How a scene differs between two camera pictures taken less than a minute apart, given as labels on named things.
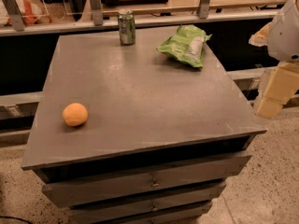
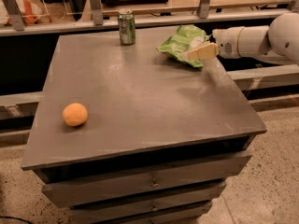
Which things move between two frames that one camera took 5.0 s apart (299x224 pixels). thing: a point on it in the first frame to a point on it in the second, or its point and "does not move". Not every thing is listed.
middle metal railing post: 95,5 does not move
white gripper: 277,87 to 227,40
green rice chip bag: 187,45 does not move
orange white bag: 31,7 does not move
